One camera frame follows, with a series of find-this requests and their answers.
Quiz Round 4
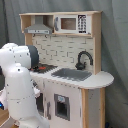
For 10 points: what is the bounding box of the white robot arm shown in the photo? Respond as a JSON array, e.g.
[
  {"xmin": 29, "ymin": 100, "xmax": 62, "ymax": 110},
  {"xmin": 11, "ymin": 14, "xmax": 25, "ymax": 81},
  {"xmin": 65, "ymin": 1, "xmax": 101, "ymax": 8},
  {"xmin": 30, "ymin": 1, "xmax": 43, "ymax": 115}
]
[{"xmin": 0, "ymin": 43, "xmax": 50, "ymax": 128}]

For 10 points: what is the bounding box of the wooden toy kitchen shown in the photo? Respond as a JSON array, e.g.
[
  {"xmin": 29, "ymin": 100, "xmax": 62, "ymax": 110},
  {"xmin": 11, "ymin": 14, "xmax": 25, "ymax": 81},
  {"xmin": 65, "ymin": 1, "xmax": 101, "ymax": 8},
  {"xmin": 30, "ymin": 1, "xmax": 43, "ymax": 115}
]
[{"xmin": 20, "ymin": 11, "xmax": 114, "ymax": 128}]

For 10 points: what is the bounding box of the grey toy sink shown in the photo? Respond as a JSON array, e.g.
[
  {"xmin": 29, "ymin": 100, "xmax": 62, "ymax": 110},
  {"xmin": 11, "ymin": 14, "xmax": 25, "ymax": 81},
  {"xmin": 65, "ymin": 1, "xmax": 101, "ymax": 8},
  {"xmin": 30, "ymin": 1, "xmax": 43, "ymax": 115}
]
[{"xmin": 52, "ymin": 68, "xmax": 92, "ymax": 81}]

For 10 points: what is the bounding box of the black toy faucet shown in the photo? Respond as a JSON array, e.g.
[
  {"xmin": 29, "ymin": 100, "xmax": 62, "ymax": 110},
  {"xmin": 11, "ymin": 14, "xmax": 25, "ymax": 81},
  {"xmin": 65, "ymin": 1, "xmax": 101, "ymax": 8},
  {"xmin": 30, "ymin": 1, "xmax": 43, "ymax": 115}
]
[{"xmin": 75, "ymin": 51, "xmax": 93, "ymax": 70}]

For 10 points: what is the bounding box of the black toy stovetop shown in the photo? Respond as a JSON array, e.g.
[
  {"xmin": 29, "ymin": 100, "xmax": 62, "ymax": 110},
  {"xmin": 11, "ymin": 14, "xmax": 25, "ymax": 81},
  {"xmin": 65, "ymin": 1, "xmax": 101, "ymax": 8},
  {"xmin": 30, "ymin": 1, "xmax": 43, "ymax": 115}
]
[{"xmin": 32, "ymin": 64, "xmax": 55, "ymax": 73}]

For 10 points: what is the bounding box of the white toy microwave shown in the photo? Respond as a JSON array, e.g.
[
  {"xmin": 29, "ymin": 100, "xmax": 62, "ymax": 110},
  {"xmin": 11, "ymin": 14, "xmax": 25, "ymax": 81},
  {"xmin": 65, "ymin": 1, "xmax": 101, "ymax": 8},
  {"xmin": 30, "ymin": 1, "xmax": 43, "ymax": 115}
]
[{"xmin": 54, "ymin": 14, "xmax": 92, "ymax": 34}]

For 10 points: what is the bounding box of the grey range hood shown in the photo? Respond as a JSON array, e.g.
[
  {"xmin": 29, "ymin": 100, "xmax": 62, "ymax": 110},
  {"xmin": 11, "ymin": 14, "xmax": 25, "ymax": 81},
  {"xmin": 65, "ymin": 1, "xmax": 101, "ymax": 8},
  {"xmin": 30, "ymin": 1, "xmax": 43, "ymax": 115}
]
[{"xmin": 24, "ymin": 16, "xmax": 54, "ymax": 35}]

